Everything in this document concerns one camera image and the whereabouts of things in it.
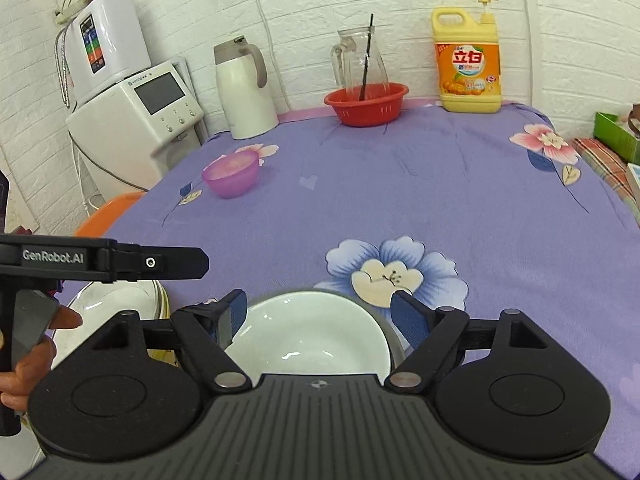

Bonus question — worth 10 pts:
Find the purple floral tablecloth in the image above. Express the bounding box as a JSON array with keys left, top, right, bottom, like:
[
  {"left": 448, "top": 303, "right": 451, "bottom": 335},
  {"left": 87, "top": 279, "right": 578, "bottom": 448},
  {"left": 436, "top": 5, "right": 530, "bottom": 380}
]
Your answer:
[{"left": 108, "top": 104, "right": 639, "bottom": 478}]

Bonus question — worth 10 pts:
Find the black stirring stick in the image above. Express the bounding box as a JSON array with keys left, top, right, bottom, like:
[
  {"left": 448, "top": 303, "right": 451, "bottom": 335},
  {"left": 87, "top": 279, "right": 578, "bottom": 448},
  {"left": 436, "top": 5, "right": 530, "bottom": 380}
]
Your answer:
[{"left": 359, "top": 12, "right": 374, "bottom": 101}]

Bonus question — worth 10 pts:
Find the orange stool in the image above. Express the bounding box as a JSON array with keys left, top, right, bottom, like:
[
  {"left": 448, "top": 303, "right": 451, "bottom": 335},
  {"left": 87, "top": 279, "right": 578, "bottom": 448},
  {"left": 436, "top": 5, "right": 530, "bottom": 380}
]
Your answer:
[{"left": 74, "top": 191, "right": 144, "bottom": 238}]

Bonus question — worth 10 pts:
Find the white water dispenser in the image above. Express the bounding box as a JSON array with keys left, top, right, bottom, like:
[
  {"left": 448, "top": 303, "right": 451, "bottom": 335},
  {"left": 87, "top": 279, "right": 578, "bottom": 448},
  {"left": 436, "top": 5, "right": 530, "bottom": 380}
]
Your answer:
[{"left": 66, "top": 58, "right": 206, "bottom": 202}]

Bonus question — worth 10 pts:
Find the white thermos jug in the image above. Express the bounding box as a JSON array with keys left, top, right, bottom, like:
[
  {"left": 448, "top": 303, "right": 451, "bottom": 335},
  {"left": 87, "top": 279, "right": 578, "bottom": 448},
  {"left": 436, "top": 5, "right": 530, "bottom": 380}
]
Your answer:
[{"left": 214, "top": 36, "right": 279, "bottom": 140}]

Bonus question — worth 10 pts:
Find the green cardboard box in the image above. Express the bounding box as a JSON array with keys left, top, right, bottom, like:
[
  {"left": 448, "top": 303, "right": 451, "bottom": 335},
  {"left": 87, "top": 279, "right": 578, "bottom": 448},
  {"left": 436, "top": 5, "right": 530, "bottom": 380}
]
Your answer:
[{"left": 593, "top": 112, "right": 640, "bottom": 165}]

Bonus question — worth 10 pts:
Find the person's left hand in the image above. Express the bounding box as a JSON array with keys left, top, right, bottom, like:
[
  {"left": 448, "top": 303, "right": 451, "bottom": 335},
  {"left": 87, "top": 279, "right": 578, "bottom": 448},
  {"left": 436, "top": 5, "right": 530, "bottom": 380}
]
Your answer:
[{"left": 0, "top": 307, "right": 82, "bottom": 412}]

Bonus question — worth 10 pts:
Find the yellow dish soap bottle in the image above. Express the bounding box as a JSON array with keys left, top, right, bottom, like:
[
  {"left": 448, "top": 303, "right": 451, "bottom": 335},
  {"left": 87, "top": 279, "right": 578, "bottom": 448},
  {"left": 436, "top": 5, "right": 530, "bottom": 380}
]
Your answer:
[{"left": 431, "top": 0, "right": 502, "bottom": 114}]

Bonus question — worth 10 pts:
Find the clear glass pitcher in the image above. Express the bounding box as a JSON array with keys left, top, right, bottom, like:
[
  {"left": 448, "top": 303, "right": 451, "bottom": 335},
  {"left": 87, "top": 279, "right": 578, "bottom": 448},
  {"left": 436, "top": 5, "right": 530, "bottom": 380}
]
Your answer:
[{"left": 331, "top": 26, "right": 390, "bottom": 101}]

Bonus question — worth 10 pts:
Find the purple plastic bowl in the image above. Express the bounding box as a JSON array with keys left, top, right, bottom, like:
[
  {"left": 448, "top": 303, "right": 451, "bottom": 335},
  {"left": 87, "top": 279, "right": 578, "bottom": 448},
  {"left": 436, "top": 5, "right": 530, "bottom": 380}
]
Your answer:
[{"left": 202, "top": 151, "right": 260, "bottom": 198}]

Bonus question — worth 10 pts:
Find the white plate stack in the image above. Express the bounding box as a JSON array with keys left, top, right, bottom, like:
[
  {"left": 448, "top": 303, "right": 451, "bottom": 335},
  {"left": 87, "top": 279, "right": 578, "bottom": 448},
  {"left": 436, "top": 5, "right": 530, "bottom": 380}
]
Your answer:
[{"left": 52, "top": 281, "right": 170, "bottom": 367}]

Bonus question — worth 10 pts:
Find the white water purifier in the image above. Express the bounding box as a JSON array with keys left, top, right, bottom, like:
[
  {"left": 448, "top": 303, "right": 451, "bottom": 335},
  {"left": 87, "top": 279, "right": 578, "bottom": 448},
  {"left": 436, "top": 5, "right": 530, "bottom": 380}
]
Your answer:
[{"left": 64, "top": 0, "right": 152, "bottom": 106}]

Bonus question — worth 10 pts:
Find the red plastic basket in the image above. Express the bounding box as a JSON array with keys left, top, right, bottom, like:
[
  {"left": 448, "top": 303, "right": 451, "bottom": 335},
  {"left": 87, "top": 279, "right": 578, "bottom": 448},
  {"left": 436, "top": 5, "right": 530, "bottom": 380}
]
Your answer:
[{"left": 323, "top": 82, "right": 409, "bottom": 128}]

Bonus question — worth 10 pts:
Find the white ceramic cartoon bowl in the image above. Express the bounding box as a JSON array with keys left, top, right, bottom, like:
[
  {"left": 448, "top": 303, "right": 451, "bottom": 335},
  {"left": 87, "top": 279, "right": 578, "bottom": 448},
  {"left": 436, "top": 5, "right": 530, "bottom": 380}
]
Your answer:
[{"left": 222, "top": 289, "right": 394, "bottom": 387}]

